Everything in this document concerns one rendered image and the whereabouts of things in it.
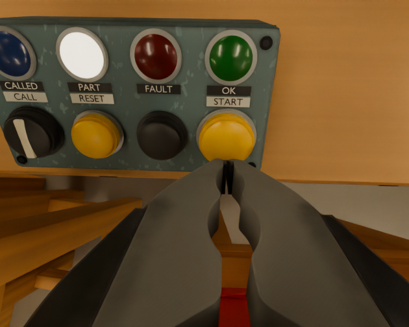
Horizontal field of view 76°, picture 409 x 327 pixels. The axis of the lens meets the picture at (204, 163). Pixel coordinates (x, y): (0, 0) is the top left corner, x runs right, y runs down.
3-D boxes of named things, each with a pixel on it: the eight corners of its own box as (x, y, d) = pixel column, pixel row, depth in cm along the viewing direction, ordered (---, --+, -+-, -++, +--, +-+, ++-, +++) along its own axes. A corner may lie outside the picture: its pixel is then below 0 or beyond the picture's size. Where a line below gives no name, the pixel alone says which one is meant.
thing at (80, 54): (110, 80, 13) (99, 69, 12) (67, 80, 13) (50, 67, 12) (112, 45, 13) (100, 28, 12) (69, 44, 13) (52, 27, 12)
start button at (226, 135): (249, 159, 15) (252, 170, 14) (199, 158, 15) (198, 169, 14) (255, 111, 14) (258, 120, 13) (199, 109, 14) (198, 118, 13)
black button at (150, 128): (184, 154, 15) (182, 165, 14) (143, 152, 15) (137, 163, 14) (183, 114, 14) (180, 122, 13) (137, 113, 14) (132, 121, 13)
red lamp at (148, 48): (180, 82, 13) (176, 70, 12) (136, 81, 13) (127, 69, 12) (182, 46, 13) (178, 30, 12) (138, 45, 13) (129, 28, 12)
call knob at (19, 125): (66, 152, 15) (56, 162, 14) (23, 150, 15) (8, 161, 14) (53, 109, 14) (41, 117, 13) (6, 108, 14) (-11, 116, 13)
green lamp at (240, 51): (251, 84, 13) (256, 72, 11) (206, 83, 13) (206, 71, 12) (252, 47, 13) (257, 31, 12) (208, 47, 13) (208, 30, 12)
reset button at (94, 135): (124, 152, 15) (117, 163, 14) (83, 150, 15) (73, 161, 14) (117, 112, 14) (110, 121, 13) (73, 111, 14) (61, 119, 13)
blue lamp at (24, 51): (41, 79, 13) (21, 67, 12) (-1, 78, 13) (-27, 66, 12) (44, 43, 13) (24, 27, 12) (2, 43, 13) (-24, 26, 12)
